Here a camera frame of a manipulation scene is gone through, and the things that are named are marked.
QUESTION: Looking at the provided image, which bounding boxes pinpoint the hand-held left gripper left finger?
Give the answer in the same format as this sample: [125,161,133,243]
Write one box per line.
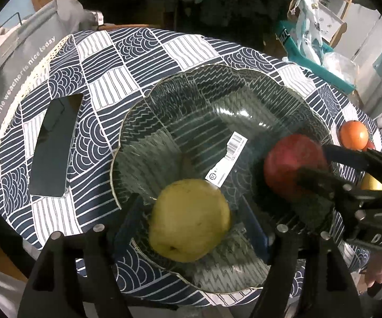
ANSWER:
[19,194,145,318]

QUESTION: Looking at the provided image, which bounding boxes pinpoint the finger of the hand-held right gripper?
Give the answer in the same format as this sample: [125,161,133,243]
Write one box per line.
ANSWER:
[295,166,354,206]
[323,143,382,174]

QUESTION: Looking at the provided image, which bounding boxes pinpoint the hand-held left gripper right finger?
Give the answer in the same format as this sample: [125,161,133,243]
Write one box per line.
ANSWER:
[241,202,364,318]

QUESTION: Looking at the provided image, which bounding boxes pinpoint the large orange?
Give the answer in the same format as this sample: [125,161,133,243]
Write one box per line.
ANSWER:
[339,121,370,149]

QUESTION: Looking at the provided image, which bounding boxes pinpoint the green pear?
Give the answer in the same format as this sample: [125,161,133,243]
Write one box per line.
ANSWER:
[149,178,232,263]
[360,173,382,191]

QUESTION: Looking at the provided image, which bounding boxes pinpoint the dark glass plate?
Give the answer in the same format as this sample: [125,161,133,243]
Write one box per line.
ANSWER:
[110,64,335,294]

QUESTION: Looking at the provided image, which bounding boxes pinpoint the person's right hand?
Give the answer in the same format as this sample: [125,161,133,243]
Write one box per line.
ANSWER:
[365,261,382,294]

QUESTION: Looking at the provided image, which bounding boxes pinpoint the teal plastic bin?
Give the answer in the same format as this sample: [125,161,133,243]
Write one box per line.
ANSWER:
[275,20,357,94]

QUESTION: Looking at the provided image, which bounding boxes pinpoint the clear plastic bag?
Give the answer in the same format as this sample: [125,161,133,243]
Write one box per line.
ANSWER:
[323,53,358,87]

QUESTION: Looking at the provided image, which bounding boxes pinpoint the black smartphone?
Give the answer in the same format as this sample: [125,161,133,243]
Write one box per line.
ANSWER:
[29,93,85,198]

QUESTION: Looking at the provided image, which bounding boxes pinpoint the white storage box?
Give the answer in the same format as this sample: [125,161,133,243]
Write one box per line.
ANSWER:
[319,5,348,44]

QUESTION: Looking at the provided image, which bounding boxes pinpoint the printed plastic bag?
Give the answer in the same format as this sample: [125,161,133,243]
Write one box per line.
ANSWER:
[288,0,326,64]

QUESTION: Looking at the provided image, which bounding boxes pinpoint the navy white patterned tablecloth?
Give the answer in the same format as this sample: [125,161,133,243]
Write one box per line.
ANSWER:
[0,28,382,307]

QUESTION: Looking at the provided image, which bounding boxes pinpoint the grey paper bag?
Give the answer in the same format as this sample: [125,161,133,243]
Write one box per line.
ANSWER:
[0,0,76,134]

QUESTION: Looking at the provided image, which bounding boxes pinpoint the dark hanging coats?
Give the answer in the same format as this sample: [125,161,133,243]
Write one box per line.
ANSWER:
[174,0,294,42]

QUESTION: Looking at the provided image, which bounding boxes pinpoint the grey garment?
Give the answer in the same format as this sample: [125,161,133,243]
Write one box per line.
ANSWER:
[55,0,105,34]

